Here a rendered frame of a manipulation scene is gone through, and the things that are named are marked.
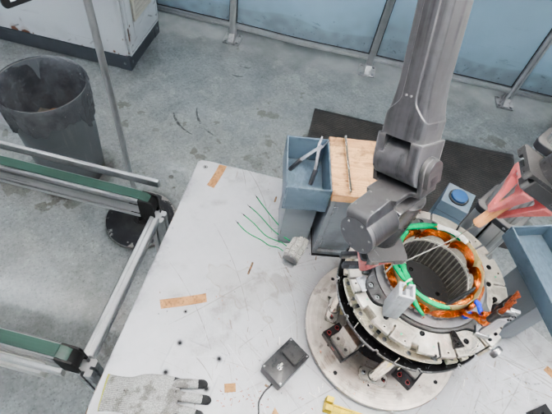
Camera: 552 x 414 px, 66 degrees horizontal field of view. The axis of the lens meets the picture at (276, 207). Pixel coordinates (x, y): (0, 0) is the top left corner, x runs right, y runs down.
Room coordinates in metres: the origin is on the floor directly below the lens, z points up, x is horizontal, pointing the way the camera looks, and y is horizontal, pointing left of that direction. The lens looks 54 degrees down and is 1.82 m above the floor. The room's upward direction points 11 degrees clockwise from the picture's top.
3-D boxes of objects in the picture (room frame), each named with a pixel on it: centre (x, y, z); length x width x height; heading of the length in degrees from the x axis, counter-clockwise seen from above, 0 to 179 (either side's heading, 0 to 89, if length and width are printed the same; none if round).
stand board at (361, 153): (0.72, -0.21, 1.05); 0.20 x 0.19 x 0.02; 98
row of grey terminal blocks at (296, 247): (0.62, -0.08, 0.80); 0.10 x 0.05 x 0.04; 161
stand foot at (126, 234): (1.09, 0.64, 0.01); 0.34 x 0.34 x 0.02
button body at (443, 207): (0.71, -0.44, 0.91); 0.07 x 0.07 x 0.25; 67
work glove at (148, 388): (0.18, 0.18, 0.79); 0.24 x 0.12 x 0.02; 87
